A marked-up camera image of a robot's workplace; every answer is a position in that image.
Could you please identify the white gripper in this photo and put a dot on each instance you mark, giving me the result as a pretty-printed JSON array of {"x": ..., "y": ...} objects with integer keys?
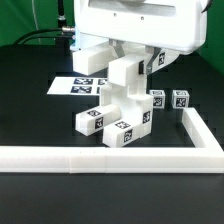
[{"x": 171, "y": 24}]

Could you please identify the white chair back frame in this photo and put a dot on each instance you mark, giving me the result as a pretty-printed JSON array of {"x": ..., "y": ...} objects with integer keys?
[{"x": 121, "y": 71}]

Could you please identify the white chair seat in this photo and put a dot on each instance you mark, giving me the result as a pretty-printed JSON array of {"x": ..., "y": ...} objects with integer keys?
[{"x": 136, "y": 106}]

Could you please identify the small white marker block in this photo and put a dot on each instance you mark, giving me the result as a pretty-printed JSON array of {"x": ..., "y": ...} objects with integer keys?
[{"x": 95, "y": 119}]

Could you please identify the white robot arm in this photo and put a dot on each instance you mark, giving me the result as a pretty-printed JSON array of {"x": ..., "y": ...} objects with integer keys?
[{"x": 76, "y": 36}]

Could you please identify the white marker base sheet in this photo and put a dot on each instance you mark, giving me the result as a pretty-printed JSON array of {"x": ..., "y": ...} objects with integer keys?
[{"x": 80, "y": 86}]

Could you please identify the white U-shaped obstacle frame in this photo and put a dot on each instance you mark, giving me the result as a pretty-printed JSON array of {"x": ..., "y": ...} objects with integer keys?
[{"x": 206, "y": 156}]

